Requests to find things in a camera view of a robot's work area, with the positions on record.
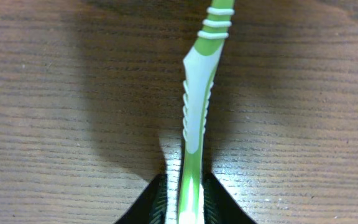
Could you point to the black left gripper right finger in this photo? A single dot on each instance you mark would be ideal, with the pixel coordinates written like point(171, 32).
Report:
point(219, 207)

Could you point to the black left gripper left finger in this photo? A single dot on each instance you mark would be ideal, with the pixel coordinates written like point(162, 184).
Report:
point(151, 205)

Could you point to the green white toothbrush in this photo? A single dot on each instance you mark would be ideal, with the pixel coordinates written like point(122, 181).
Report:
point(200, 65)

